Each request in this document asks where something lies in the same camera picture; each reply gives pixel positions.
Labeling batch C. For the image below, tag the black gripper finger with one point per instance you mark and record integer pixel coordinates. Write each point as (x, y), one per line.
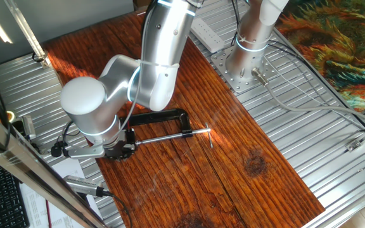
(131, 152)
(122, 157)

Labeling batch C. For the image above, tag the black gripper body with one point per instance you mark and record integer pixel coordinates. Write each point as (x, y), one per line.
(115, 151)

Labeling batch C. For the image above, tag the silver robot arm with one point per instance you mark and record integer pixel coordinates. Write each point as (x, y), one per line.
(84, 104)

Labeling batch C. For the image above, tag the black C-clamp with steel screw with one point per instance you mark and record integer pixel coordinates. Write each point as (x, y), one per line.
(160, 114)

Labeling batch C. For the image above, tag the red pen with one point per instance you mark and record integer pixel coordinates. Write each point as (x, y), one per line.
(48, 215)

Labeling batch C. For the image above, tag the printed white paper sheets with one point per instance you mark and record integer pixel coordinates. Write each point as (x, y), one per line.
(36, 206)

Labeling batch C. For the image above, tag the brown wooden board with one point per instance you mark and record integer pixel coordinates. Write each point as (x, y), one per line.
(233, 158)

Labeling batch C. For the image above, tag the black keyboard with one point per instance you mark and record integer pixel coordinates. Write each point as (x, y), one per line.
(2, 196)

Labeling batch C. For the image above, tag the white power strip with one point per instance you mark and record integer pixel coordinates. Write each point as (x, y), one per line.
(212, 39)

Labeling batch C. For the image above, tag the thin slanted metal bar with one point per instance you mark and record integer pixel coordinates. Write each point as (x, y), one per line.
(28, 31)

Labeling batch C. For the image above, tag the colourful painted rug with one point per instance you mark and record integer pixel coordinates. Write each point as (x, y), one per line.
(337, 47)

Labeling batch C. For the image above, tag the silver camera lying flat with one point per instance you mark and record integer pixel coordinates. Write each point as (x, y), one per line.
(81, 185)

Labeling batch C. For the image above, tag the wide aluminium frame beam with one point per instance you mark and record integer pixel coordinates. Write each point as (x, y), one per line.
(27, 164)

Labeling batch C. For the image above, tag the silver camera on mount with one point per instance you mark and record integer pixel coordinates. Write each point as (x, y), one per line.
(28, 126)

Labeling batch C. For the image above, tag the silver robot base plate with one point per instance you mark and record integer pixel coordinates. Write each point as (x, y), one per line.
(233, 80)

